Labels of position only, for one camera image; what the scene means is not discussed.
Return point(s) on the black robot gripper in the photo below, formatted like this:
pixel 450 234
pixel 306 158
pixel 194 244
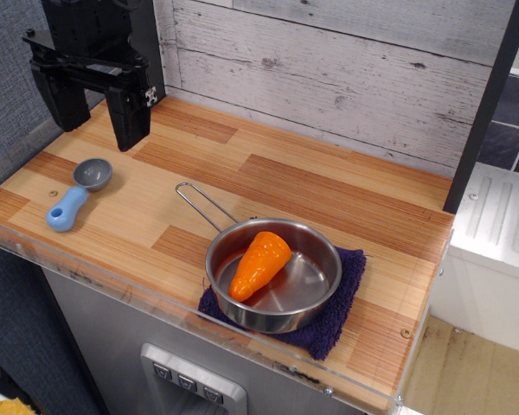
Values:
pixel 87 44

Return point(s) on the orange plastic toy carrot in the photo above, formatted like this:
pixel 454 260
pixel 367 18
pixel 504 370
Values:
pixel 267 254

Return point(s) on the silver metal pan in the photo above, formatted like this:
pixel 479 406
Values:
pixel 295 296

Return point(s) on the blue grey ice cream scoop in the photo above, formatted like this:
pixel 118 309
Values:
pixel 89 176

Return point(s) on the clear acrylic table edge guard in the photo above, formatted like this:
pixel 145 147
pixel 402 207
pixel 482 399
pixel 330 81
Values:
pixel 111 317

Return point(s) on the silver dispenser button panel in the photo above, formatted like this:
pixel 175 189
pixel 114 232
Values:
pixel 179 386

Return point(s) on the yellow object in corner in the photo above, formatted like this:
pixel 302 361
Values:
pixel 15 407

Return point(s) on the purple cloth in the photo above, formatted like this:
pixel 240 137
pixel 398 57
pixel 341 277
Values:
pixel 320 336

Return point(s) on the white ribbed appliance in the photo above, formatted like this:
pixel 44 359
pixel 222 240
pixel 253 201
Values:
pixel 477 288

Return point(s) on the black metal frame post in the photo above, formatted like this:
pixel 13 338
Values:
pixel 498 78

